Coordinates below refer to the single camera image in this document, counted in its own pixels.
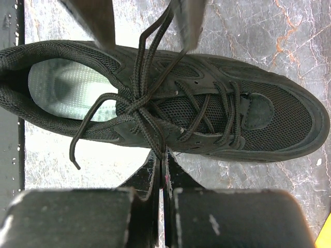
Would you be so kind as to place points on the orange Mickey Mouse pillow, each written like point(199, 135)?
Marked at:
point(324, 238)

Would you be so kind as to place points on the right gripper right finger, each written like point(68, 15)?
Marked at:
point(173, 177)

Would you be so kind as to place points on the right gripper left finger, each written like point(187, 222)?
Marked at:
point(144, 214)

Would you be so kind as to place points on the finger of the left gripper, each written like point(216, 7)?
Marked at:
point(189, 16)
point(96, 17)

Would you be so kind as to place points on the black sneaker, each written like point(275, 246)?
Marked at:
point(159, 95)

